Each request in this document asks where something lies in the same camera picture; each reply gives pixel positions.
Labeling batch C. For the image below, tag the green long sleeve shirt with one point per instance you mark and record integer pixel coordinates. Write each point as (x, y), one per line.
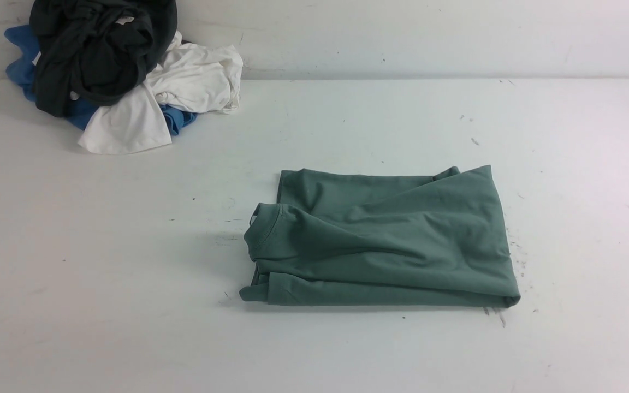
(353, 240)

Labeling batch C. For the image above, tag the white crumpled garment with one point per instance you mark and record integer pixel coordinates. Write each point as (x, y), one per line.
(190, 79)

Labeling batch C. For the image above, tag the black crumpled garment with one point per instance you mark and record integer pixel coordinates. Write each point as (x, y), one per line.
(99, 50)

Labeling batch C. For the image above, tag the blue crumpled garment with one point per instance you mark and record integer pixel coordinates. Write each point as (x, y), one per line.
(22, 71)

